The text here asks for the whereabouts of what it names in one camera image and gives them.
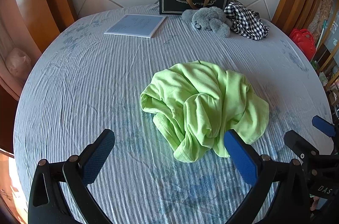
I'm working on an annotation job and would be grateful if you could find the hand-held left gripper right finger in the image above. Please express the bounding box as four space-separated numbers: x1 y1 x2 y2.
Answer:
224 129 311 224

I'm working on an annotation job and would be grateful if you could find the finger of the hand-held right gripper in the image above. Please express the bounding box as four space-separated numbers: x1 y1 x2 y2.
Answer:
312 115 339 138
284 130 321 162

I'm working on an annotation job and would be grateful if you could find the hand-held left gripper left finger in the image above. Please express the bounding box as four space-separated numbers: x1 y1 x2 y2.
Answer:
28 129 115 224

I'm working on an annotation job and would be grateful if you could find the light green shirt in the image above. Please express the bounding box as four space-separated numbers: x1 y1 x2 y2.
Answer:
140 60 270 163

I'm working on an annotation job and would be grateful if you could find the blue striped bed sheet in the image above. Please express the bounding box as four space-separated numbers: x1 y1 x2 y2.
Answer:
13 4 335 224

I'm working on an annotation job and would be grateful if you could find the cluttered shelf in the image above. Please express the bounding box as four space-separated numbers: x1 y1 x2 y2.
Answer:
307 0 339 121

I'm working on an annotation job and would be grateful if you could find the pink lamp shade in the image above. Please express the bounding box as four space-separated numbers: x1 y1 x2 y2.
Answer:
6 47 32 79

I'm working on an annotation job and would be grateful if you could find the black white checkered cloth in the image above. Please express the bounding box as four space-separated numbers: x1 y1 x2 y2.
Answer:
224 0 269 41

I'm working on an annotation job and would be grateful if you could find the pale blue booklet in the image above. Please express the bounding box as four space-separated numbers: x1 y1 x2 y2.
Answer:
104 14 167 39

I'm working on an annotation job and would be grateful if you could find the grey plush toy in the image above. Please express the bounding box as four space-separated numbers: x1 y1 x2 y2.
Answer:
181 7 232 38

